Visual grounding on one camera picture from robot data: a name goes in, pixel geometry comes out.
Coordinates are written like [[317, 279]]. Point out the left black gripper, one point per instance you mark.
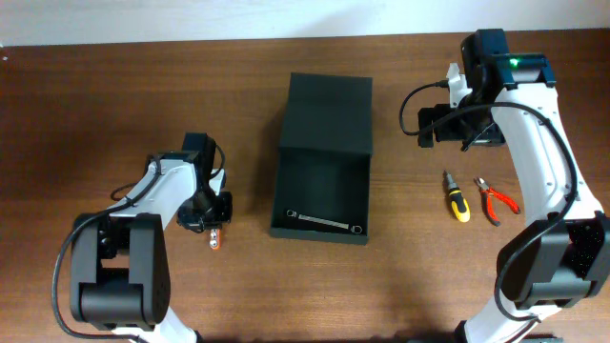
[[205, 221]]

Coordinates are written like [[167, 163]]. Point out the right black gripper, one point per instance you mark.
[[425, 126]]

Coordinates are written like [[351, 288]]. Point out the orange socket rail set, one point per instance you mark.
[[214, 241]]

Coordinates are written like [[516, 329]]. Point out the yellow black stubby screwdriver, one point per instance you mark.
[[458, 203]]

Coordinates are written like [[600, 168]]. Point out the silver ratchet wrench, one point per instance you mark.
[[356, 229]]

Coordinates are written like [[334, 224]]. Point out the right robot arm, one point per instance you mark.
[[562, 255]]

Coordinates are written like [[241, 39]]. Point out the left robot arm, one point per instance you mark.
[[120, 277]]

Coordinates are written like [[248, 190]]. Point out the black open gift box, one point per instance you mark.
[[325, 152]]

